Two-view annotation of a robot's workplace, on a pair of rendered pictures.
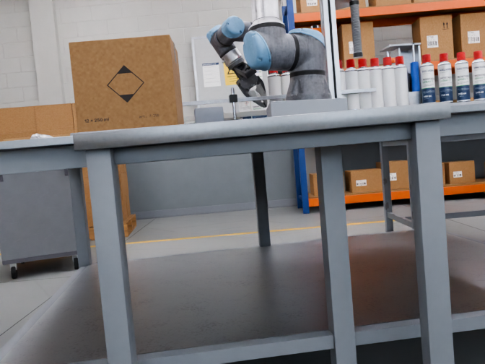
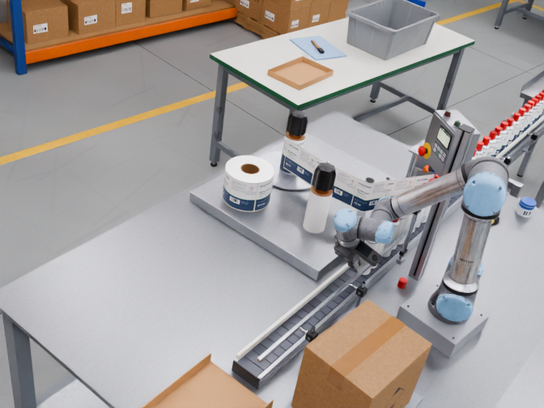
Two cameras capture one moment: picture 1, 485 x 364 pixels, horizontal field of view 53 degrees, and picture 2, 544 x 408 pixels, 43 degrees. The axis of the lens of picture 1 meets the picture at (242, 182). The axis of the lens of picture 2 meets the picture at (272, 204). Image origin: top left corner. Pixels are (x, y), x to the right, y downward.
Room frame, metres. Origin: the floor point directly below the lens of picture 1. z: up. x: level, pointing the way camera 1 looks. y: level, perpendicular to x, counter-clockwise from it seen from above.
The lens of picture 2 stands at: (0.98, 1.62, 2.55)
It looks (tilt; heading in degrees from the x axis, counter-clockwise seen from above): 36 degrees down; 309
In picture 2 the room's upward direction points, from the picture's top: 10 degrees clockwise
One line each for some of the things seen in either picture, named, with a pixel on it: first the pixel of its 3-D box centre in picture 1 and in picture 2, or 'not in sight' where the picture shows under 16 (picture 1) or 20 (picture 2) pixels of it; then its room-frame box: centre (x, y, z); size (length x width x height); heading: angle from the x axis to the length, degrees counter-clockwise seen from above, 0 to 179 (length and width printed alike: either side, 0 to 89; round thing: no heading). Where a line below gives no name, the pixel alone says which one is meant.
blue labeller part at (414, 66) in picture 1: (415, 81); not in sight; (2.07, -0.76, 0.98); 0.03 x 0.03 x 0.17
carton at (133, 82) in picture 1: (130, 89); (359, 375); (1.60, 0.33, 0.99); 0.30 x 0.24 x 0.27; 92
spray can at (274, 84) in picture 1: (275, 91); (368, 250); (1.95, -0.16, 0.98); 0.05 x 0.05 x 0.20
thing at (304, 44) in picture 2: not in sight; (317, 47); (3.58, -1.73, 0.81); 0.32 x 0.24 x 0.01; 166
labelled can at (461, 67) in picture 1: (462, 77); not in sight; (2.04, -0.94, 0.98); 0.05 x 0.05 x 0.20
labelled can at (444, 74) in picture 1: (444, 79); not in sight; (2.03, -0.87, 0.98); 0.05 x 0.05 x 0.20
